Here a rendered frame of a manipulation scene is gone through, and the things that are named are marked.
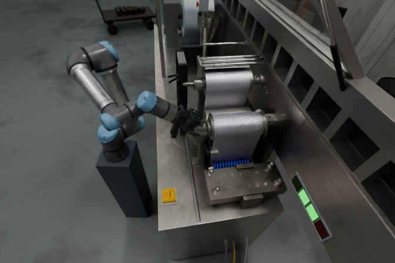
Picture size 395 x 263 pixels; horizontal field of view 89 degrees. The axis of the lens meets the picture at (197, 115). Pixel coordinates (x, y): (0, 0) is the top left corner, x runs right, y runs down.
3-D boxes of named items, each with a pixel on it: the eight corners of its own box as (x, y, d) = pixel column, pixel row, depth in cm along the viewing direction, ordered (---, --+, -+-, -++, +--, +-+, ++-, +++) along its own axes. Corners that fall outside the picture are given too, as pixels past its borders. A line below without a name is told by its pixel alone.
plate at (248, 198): (238, 205, 106) (243, 196, 98) (256, 202, 107) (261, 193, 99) (240, 209, 104) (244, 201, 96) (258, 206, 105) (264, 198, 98)
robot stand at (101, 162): (126, 217, 182) (94, 165, 119) (131, 195, 196) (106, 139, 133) (148, 217, 183) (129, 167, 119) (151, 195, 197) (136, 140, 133)
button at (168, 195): (161, 191, 110) (161, 189, 108) (174, 189, 111) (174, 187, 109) (162, 204, 105) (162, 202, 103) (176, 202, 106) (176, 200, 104)
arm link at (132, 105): (120, 103, 87) (128, 103, 78) (143, 92, 92) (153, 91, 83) (128, 118, 89) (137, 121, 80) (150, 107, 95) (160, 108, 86)
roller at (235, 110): (202, 120, 119) (203, 105, 111) (243, 117, 123) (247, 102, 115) (206, 135, 111) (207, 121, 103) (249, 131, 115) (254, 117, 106)
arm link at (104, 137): (98, 142, 119) (90, 127, 109) (119, 130, 126) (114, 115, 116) (107, 155, 113) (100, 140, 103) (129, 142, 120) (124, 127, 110)
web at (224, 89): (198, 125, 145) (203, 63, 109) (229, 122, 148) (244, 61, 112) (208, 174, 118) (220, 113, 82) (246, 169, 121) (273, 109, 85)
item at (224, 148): (209, 163, 110) (213, 142, 97) (250, 158, 113) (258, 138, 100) (210, 164, 110) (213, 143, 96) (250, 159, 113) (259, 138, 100)
